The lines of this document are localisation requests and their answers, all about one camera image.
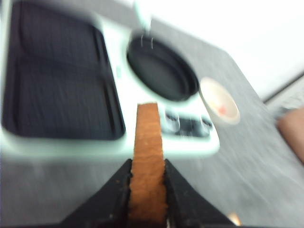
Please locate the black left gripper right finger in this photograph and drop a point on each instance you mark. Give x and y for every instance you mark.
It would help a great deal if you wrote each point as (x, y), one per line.
(186, 207)

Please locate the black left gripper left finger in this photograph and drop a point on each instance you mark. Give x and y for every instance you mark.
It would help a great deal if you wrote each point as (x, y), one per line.
(108, 207)

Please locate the toast bread slice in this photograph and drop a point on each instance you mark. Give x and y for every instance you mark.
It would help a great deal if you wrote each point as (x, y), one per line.
(147, 207)

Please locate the pink cooked shrimp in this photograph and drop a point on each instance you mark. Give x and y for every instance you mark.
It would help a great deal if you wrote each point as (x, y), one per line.
(221, 109)

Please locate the beige ribbed bowl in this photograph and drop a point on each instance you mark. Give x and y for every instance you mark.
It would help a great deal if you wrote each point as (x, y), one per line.
(212, 92)

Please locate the mint green breakfast maker base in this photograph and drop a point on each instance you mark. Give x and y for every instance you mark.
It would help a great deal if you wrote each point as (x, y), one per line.
(131, 91)

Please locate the silver right control knob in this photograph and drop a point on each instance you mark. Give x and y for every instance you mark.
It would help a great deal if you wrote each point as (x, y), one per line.
(206, 126)

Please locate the silver control knob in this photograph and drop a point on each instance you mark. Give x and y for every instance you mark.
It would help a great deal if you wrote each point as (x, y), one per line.
(172, 122)
(206, 126)

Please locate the silver left control knob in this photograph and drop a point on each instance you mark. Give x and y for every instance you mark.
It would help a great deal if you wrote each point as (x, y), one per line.
(172, 122)

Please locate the black round frying pan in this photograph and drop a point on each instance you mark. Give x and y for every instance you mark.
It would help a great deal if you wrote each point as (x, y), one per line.
(157, 64)

